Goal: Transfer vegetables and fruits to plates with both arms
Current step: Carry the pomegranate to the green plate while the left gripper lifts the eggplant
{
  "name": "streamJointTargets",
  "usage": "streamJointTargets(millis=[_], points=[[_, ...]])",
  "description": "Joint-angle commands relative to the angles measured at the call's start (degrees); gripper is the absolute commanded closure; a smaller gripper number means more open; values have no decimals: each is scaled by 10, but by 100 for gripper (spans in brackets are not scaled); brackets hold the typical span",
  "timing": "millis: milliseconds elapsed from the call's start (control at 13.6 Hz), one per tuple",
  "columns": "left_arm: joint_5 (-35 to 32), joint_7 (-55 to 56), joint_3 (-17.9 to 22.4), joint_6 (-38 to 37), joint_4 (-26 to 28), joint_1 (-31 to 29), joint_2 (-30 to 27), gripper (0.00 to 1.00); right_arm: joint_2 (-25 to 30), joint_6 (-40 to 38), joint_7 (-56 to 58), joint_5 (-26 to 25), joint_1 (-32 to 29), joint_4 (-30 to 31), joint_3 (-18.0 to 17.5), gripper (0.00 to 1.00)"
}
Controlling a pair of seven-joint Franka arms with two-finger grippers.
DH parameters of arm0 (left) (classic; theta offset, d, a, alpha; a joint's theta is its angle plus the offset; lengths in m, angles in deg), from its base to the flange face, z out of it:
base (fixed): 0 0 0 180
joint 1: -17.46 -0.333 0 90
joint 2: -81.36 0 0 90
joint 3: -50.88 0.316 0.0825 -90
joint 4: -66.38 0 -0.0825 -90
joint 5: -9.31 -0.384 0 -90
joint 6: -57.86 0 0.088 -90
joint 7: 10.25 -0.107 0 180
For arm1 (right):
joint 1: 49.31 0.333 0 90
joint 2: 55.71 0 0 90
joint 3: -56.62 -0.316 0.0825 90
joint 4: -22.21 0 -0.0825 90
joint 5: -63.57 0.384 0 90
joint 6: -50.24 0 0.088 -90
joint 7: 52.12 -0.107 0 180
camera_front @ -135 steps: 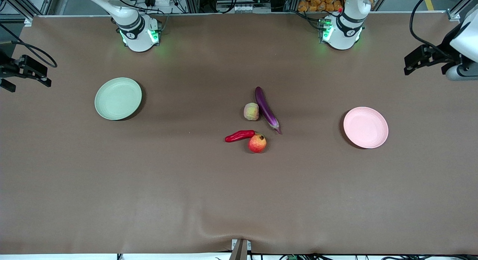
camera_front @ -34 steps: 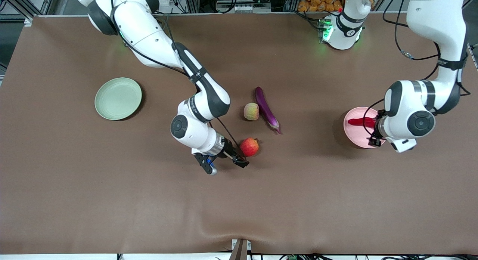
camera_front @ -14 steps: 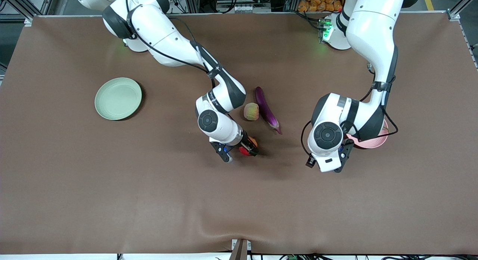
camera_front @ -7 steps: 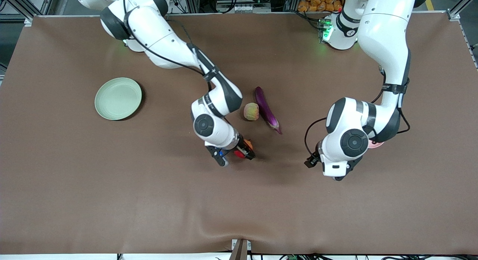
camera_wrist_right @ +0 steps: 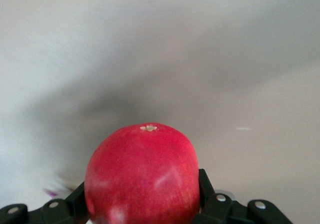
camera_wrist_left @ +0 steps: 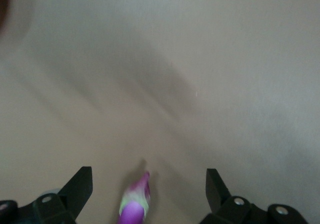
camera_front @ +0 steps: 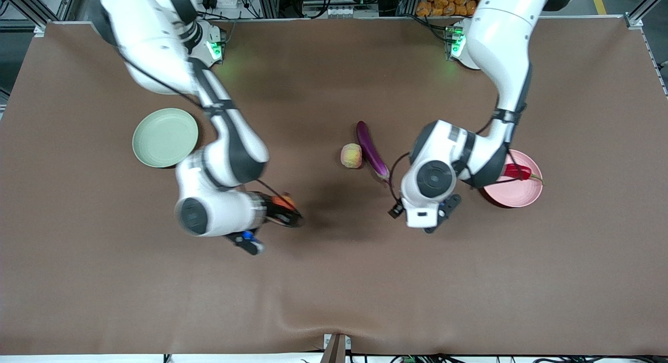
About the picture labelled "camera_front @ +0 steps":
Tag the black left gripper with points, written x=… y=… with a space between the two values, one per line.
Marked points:
x=393 y=213

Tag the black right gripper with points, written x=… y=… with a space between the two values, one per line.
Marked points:
x=272 y=210

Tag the red pomegranate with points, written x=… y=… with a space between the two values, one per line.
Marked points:
x=284 y=201

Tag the purple eggplant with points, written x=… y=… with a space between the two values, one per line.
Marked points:
x=369 y=146

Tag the yellow pink peach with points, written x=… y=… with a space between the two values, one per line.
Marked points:
x=351 y=156

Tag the red chili pepper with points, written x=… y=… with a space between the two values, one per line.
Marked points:
x=516 y=171

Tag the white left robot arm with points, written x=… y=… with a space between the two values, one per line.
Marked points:
x=501 y=45

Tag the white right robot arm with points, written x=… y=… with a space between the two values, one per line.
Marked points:
x=151 y=39

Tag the brown table mat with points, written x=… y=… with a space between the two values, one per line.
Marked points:
x=334 y=274

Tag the pink round plate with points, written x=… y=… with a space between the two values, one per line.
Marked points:
x=522 y=193

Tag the pale green round plate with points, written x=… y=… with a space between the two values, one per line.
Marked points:
x=162 y=138

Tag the grey electronics box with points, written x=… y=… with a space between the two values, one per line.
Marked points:
x=339 y=3

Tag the bag of orange items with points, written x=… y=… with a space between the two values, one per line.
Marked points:
x=443 y=0

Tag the aluminium camera post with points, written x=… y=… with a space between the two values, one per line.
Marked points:
x=335 y=350

